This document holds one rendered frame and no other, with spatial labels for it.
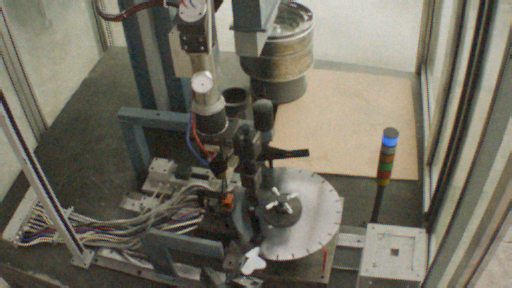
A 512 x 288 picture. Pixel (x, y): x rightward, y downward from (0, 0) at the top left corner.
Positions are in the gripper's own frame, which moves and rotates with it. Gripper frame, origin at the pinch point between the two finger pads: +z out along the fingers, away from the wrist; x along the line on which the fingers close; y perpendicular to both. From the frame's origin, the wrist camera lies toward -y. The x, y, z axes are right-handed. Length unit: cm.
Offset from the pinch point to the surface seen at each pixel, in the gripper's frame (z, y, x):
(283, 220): 8.2, 2.7, 13.9
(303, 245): 4.8, 10.9, 10.7
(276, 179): 19.9, -6.2, 19.9
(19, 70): 10, -122, 27
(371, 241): 17.2, 26.9, 13.1
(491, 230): -29, 52, 42
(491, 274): 120, 87, -27
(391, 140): 17, 23, 42
